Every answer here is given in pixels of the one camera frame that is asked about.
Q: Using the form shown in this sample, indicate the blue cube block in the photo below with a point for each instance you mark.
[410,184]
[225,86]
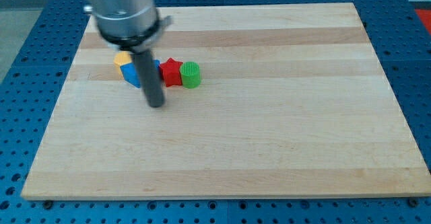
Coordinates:
[130,74]

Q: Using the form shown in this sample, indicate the green cylinder block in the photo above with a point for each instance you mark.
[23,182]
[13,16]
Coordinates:
[190,74]

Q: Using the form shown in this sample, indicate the yellow hexagon block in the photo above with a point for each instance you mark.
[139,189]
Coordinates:
[121,58]

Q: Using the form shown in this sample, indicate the red star block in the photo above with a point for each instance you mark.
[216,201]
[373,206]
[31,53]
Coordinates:
[170,71]

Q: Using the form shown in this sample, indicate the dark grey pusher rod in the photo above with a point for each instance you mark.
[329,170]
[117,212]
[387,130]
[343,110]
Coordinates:
[153,94]

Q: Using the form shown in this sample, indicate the light wooden board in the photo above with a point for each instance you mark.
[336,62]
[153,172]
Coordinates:
[293,103]

